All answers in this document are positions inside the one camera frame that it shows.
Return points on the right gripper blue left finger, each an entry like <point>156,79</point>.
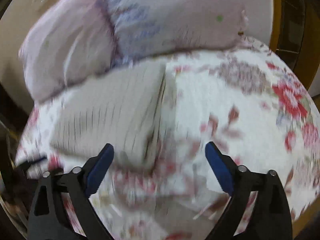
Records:
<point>48,218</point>

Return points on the cream knitted sweater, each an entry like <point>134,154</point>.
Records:
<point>121,108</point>

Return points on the white floral bedspread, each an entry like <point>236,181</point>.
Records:
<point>247,101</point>

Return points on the lower lavender pillow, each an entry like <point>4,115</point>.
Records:
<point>70,42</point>

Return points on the upper lavender tree-print pillow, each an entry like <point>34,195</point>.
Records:
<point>144,28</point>

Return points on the wooden bed frame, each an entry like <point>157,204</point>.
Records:
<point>295,36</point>

